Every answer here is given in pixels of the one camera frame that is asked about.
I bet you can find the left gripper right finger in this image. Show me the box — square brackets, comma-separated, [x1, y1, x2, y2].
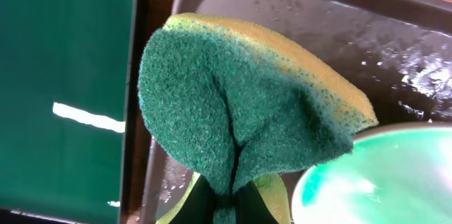
[234, 182, 277, 224]

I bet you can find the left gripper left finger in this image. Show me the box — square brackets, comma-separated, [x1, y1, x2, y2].
[169, 176, 215, 224]

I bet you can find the green yellow sponge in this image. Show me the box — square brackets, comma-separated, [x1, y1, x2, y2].
[138, 13, 379, 223]

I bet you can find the white plate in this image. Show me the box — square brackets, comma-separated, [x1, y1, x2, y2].
[291, 122, 451, 224]

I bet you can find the large grey serving tray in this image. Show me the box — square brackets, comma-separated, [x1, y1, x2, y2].
[143, 0, 451, 223]

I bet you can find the dark green small tray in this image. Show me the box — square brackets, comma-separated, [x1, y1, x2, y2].
[1, 0, 135, 223]

